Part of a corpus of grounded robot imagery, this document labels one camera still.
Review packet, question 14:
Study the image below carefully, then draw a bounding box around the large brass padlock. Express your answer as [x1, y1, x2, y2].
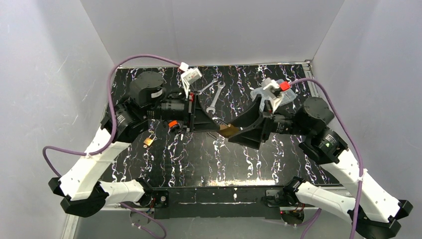
[208, 124, 239, 138]

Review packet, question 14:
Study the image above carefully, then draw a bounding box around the orange black padlock with keys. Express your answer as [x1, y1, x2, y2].
[163, 120, 186, 135]

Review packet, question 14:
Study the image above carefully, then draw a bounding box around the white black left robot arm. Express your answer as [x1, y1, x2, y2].
[48, 68, 220, 218]

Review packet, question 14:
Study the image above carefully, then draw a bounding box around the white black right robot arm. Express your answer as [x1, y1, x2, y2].
[228, 97, 413, 239]

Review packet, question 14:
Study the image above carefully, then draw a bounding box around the large silver wrench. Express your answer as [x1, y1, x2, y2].
[206, 82, 225, 114]

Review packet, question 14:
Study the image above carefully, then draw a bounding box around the clear plastic screw box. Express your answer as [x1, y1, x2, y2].
[250, 79, 297, 111]

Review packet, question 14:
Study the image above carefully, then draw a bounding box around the small silver wrench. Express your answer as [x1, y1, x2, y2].
[197, 79, 219, 95]

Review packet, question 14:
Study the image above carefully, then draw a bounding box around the small brass padlock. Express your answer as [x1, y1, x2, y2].
[143, 133, 156, 148]

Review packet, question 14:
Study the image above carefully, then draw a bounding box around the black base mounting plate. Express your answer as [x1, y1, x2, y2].
[126, 185, 304, 220]

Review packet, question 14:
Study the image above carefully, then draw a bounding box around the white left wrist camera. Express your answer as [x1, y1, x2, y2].
[179, 62, 203, 99]

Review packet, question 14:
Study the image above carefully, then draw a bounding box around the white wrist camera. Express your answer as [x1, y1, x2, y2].
[262, 78, 291, 112]
[179, 62, 203, 99]

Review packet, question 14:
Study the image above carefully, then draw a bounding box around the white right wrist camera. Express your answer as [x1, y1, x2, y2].
[262, 78, 291, 112]

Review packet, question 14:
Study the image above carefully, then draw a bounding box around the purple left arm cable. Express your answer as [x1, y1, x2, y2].
[42, 54, 167, 239]

